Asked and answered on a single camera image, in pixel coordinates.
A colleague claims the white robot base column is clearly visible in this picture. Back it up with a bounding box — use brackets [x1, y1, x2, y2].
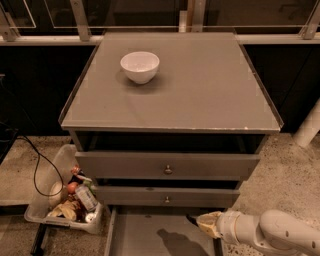
[293, 99, 320, 148]

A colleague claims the grey open bottom drawer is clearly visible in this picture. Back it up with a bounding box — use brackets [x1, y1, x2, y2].
[104, 206, 224, 256]

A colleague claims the white ceramic bowl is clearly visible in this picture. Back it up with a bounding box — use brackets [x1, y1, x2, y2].
[120, 51, 160, 84]

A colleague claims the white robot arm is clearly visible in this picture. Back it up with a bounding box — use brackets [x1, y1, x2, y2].
[193, 210, 320, 256]

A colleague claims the black rxbar chocolate wrapper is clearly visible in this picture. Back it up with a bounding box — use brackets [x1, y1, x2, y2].
[186, 214, 198, 227]

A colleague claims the silver soda can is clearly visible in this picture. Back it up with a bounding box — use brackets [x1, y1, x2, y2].
[75, 184, 98, 211]

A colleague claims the grey drawer cabinet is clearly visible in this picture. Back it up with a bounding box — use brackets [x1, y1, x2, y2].
[58, 31, 284, 256]

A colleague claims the metal railing frame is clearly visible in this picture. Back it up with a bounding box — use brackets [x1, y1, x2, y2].
[0, 0, 320, 45]

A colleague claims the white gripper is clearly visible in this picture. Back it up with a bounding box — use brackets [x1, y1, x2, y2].
[196, 211, 241, 243]

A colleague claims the beige round item in bin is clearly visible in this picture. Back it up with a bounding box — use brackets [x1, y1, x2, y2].
[49, 181, 67, 207]

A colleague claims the yellow chip bag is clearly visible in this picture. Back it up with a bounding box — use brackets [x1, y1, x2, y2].
[48, 201, 80, 221]

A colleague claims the grey middle drawer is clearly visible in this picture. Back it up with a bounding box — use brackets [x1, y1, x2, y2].
[95, 186, 240, 208]

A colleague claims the red apple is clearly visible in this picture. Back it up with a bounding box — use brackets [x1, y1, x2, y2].
[67, 182, 78, 194]

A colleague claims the black cable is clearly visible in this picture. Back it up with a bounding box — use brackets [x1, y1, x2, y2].
[0, 121, 65, 198]

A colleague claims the grey top drawer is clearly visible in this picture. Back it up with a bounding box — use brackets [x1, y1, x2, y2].
[75, 151, 260, 181]

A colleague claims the clear plastic storage bin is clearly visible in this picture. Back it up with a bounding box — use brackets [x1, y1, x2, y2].
[24, 144, 103, 234]

